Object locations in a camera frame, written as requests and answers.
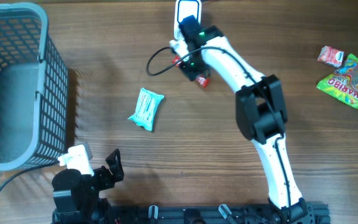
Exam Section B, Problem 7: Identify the red stick packet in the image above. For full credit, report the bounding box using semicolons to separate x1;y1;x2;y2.
175;61;210;89

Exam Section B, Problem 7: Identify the teal tissue packet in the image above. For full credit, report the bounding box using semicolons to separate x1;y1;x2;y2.
128;88;165;131

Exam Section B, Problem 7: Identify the small red white box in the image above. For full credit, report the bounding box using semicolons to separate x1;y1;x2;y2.
317;45;344;68

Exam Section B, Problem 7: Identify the Haribo gummy candy bag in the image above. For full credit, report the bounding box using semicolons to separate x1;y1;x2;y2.
316;54;358;109

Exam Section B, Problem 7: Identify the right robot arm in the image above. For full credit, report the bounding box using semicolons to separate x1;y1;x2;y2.
178;16;307;223

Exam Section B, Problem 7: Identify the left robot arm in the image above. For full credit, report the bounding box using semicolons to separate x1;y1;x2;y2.
52;149;124;224

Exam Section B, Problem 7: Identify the white barcode scanner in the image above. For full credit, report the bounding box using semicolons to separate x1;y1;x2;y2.
173;0;202;40

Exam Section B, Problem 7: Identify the grey plastic shopping basket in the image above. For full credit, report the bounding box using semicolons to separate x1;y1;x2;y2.
0;2;69;171

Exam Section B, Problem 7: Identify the left black cable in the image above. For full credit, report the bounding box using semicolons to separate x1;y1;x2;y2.
0;160;62;224

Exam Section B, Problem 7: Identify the black cable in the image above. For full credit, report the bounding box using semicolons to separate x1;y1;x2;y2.
0;160;62;224
146;45;293;218

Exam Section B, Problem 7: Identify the right black cable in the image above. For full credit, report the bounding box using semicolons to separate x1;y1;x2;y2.
146;45;293;218

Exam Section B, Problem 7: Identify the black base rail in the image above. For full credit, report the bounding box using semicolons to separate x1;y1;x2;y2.
104;203;331;224

